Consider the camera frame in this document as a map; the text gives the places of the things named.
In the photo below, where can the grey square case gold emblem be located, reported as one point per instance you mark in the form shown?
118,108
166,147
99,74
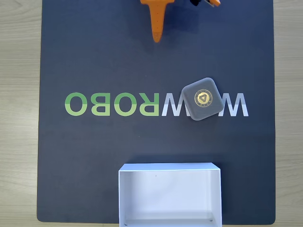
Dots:
201,99

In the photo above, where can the dark mat with WOWROBO print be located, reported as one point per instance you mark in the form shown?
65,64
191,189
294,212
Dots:
94,59

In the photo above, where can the white open cardboard box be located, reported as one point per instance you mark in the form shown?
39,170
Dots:
165,196

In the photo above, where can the orange gripper camera mount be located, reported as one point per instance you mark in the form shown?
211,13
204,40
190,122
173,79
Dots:
214,2

